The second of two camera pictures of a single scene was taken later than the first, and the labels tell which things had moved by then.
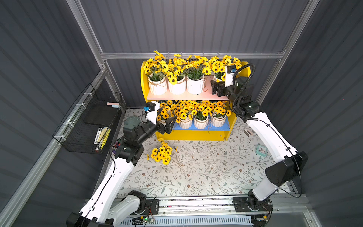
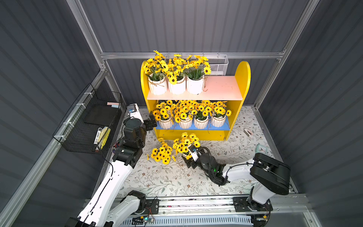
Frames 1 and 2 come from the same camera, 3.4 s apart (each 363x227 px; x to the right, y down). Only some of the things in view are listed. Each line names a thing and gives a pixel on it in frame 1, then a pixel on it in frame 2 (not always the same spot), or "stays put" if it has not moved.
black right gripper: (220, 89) -> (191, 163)
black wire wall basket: (87, 126) stays put
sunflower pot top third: (196, 68) stays put
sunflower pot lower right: (218, 113) stays put
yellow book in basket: (104, 136) stays put
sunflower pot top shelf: (218, 65) -> (181, 145)
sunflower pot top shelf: (156, 69) stays put
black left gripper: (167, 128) -> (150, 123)
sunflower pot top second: (176, 81) stays put
